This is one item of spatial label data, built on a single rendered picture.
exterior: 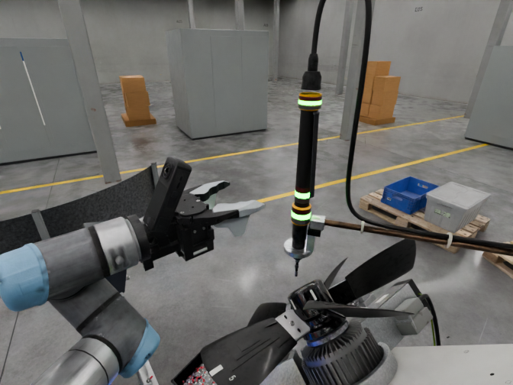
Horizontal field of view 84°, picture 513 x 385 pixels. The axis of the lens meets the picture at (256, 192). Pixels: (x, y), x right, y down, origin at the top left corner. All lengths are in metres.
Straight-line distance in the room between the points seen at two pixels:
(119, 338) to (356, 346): 0.61
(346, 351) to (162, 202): 0.65
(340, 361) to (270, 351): 0.18
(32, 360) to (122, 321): 2.21
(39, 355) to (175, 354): 0.94
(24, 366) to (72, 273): 2.30
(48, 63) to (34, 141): 1.41
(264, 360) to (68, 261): 0.55
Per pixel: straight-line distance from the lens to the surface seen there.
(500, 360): 0.85
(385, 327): 1.07
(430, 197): 3.63
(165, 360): 2.34
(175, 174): 0.43
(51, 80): 6.47
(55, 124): 6.59
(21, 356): 2.79
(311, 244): 0.69
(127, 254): 0.44
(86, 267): 0.43
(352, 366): 0.89
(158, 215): 0.44
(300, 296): 0.90
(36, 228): 2.38
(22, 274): 0.43
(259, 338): 0.87
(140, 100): 8.62
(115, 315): 0.52
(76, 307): 0.52
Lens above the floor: 1.89
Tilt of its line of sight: 27 degrees down
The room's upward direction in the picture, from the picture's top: straight up
